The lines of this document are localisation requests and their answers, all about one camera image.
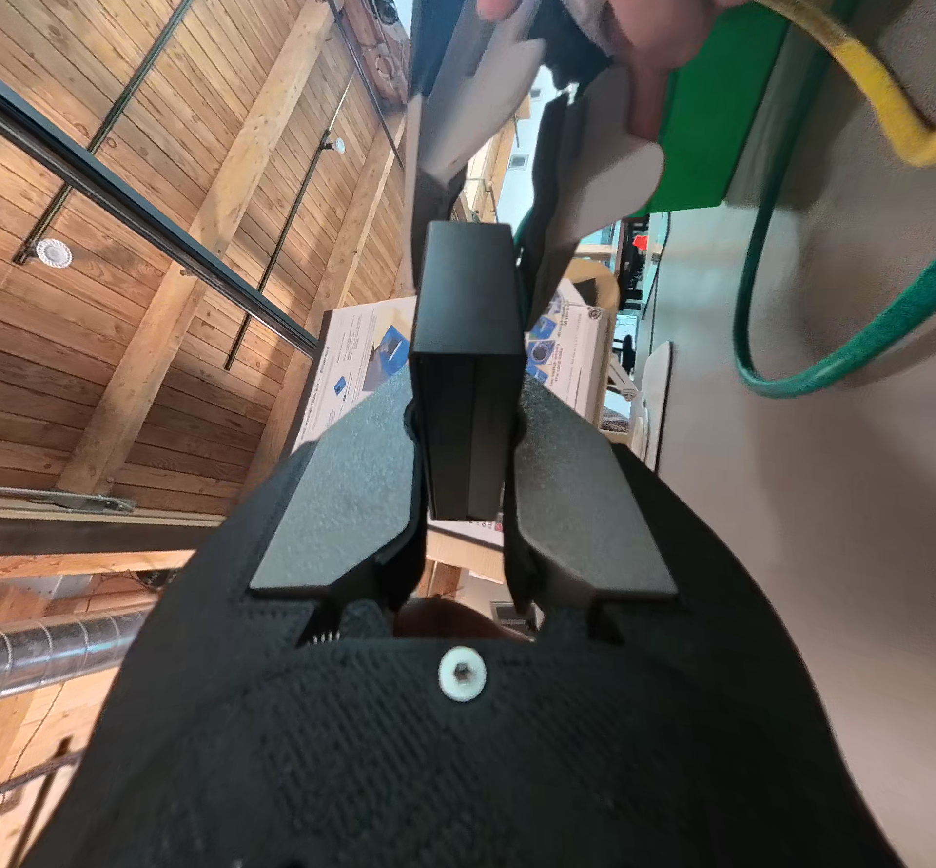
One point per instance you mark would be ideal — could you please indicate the black ceiling rail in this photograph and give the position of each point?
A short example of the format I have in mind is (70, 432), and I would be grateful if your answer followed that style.
(146, 217)

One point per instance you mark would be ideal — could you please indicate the printed instruction sheet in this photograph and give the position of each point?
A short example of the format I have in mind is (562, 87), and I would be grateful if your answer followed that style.
(358, 356)

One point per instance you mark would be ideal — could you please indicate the white stand base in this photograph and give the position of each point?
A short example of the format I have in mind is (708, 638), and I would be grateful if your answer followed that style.
(654, 400)

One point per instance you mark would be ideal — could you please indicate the black network switch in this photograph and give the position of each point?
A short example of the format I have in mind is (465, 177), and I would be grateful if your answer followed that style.
(468, 312)

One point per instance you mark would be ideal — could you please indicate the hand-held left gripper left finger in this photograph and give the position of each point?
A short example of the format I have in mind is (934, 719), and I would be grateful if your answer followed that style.
(336, 510)

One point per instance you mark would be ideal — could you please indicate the silver duct pipe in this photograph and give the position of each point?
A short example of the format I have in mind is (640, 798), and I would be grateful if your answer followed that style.
(66, 645)

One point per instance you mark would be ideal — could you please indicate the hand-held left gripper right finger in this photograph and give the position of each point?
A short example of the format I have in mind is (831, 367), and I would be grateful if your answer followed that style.
(592, 510)

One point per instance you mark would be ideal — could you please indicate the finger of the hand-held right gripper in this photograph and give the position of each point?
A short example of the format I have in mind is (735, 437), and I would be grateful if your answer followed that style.
(614, 159)
(468, 100)

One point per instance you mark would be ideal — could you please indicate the green plastic bin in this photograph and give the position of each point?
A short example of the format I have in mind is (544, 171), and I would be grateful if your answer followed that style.
(716, 115)

